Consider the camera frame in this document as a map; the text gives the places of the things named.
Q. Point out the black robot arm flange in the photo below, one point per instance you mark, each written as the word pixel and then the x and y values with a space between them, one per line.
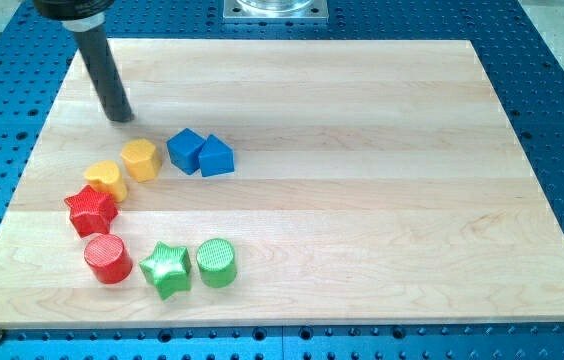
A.
pixel 65 10

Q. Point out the blue triangular block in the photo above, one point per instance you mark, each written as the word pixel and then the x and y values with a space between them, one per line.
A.
pixel 215 157

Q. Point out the light wooden board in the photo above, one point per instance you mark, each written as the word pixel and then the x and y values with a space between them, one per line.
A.
pixel 375 182

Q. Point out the green cylinder block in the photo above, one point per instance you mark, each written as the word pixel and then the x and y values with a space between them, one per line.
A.
pixel 216 261

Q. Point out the blue cube block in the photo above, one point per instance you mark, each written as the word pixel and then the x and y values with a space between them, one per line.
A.
pixel 184 148

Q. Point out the green star block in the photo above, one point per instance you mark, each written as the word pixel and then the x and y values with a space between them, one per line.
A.
pixel 167 269

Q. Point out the yellow hexagon block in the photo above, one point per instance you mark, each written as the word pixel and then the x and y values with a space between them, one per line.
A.
pixel 141 159

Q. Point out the yellow heart block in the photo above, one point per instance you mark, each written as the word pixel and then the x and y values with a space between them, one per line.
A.
pixel 106 177

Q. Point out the red cylinder block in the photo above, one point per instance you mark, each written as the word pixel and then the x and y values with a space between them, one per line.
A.
pixel 107 257

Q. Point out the red star block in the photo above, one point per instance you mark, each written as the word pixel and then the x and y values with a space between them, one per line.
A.
pixel 91 212

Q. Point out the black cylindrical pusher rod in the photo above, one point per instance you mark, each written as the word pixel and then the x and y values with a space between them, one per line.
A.
pixel 91 39

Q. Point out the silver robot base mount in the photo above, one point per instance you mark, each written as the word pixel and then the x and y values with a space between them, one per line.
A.
pixel 269 10

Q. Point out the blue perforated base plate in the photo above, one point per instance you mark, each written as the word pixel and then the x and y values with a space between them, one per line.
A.
pixel 35 54

